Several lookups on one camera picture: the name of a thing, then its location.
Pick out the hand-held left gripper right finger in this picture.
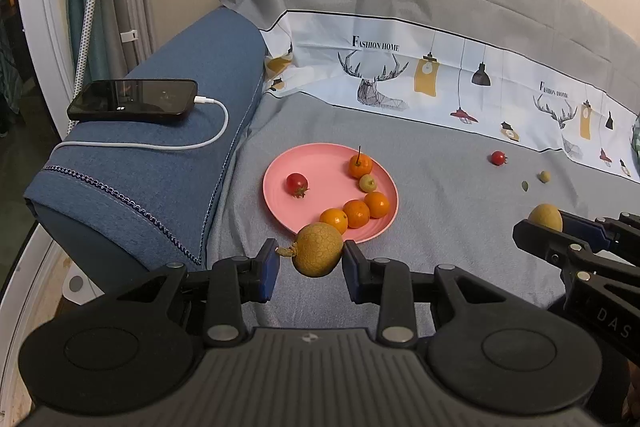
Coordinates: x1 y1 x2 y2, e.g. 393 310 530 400
342 241 496 349

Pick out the pink plate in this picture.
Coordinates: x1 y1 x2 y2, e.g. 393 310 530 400
263 144 400 244

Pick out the tan longan with stem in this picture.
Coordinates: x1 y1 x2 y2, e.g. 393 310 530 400
276 222 346 279

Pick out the white charging cable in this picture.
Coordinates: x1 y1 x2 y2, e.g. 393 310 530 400
52 95 230 158

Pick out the blue sofa armrest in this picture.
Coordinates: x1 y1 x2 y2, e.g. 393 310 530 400
22 6 268 273

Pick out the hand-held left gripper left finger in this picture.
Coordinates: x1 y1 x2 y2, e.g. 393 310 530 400
127 238 280 349

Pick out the white patterned pole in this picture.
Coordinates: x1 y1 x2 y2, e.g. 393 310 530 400
74 0 107 90

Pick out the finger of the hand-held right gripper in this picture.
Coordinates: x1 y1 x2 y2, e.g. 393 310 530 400
512 218 601 270
559 210 640 265

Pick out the orange kumquat with stem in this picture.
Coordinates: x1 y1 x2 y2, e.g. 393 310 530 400
348 145 374 179

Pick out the white window frame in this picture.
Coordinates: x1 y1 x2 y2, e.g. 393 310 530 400
0 0 86 413

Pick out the black smartphone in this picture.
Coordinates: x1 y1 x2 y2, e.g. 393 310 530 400
67 79 199 122

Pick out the grey printed sofa cover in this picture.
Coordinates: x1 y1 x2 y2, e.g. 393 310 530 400
205 0 640 338

